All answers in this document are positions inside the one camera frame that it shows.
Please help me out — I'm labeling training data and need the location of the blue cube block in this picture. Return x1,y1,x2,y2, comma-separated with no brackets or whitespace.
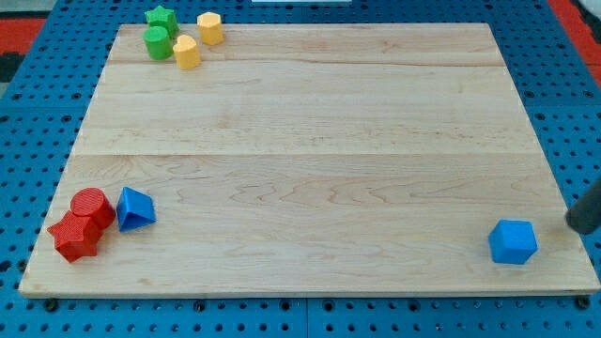
488,219,539,265

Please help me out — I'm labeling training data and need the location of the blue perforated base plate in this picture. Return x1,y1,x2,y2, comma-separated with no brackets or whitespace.
1,0,600,337

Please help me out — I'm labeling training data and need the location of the green cylinder block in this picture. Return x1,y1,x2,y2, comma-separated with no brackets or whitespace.
143,26,173,60

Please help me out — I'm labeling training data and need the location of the wooden board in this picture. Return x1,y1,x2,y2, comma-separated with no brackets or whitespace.
20,23,600,299

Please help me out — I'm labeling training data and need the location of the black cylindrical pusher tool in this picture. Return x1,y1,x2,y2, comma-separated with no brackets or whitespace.
564,180,600,235

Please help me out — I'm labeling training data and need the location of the red star block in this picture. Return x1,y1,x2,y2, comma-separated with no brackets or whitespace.
48,211,102,263

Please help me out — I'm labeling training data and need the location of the green star block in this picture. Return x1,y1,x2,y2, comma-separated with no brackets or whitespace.
145,5,179,38

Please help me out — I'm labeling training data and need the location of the yellow heart block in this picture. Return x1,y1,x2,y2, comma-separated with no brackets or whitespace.
173,35,202,70

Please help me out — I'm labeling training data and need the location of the yellow hexagon block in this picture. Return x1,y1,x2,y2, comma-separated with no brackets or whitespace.
196,11,224,46

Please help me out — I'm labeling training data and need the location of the blue triangular prism block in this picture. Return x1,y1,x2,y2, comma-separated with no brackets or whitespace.
116,187,156,232

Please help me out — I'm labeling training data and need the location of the red cylinder block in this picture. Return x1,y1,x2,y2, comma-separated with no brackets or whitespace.
70,187,116,230

